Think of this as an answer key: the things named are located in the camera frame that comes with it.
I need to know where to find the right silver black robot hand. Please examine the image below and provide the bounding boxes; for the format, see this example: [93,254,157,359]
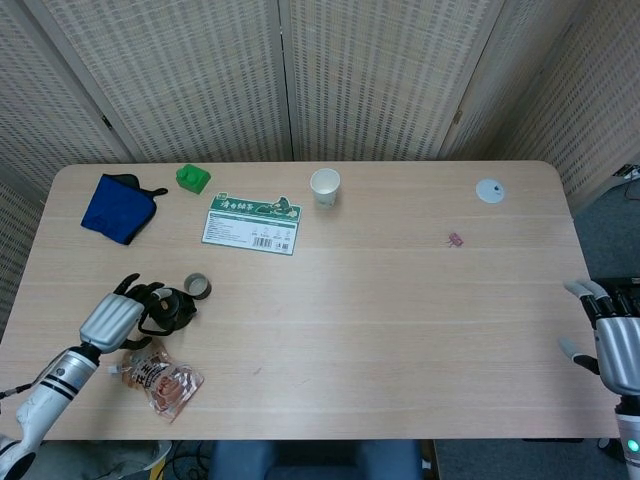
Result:
[558,279,640,396]

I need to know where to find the white round disc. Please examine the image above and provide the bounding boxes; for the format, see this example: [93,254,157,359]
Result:
[475,178,507,205]

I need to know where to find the white paper cup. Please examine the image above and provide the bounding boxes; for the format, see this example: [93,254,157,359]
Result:
[309,168,342,209]

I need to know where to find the blue black cloth pouch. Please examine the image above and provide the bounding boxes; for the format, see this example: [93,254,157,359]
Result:
[80,173,169,247]

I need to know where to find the woven folding screen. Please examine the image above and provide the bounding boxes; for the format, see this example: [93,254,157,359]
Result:
[0,0,640,336]

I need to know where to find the blue seat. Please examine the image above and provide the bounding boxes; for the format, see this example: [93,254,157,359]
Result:
[207,439,424,480]

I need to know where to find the green white label card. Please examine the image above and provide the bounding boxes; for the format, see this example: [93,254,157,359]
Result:
[201,191,303,256]

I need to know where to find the tangled floor cables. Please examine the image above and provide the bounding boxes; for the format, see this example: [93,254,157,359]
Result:
[612,164,640,201]

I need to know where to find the black teapot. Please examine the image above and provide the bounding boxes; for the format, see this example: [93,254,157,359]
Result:
[137,287,199,337]

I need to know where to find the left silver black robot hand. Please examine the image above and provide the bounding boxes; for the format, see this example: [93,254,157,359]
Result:
[79,272,169,354]

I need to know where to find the green toy brick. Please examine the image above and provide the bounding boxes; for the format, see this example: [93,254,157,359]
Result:
[175,163,213,196]

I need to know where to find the orange snack spout pouch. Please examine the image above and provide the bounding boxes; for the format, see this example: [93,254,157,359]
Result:
[108,348,205,425]

